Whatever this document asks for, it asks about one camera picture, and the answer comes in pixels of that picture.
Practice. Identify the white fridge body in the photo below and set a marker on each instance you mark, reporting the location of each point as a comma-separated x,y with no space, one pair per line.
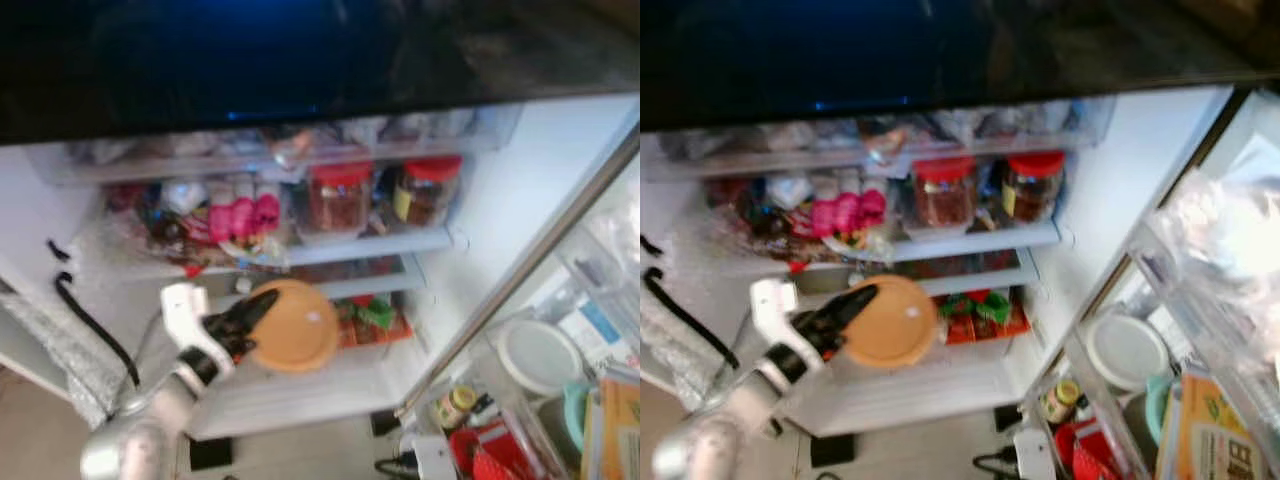
1130,190
500,200

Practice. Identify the white round bowl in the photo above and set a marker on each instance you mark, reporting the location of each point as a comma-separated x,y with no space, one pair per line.
1128,350
540,355

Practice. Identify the silver foil insulation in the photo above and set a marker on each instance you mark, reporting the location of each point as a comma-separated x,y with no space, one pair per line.
50,350
665,340

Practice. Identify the orange printed box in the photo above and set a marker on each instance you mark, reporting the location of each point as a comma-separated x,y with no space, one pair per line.
620,430
1210,430

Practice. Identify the small gold lid jar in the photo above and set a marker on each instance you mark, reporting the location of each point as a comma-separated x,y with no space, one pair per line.
1060,400
455,408

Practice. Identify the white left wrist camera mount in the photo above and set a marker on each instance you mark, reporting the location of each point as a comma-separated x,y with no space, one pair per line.
180,310
770,305

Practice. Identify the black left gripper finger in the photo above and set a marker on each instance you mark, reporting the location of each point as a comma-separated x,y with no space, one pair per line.
258,308
855,303

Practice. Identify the red green snack packs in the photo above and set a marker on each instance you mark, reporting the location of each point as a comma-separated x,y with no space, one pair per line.
980,312
370,315

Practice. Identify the black floor pad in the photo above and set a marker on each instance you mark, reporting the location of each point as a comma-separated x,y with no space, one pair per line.
832,450
210,453

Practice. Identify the clear fridge drawer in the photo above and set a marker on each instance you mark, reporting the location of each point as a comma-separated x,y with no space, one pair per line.
150,160
760,150

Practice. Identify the clear plastic bag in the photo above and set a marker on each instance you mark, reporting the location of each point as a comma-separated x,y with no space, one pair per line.
1220,225
620,230

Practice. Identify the red lid chili jar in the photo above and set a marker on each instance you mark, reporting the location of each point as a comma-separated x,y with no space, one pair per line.
340,200
943,195

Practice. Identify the blue white carton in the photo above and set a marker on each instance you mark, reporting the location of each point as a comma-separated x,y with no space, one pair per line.
595,335

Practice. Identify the red lid jar yellow label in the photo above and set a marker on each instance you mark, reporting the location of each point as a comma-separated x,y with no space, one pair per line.
428,190
1033,185

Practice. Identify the teal cup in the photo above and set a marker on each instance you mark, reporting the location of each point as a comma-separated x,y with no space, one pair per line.
575,415
1158,405

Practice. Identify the black glossy freezer door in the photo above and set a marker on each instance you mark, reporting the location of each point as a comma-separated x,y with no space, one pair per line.
900,45
300,50

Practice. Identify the small white food bag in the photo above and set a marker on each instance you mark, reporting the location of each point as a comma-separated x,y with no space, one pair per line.
185,195
790,190

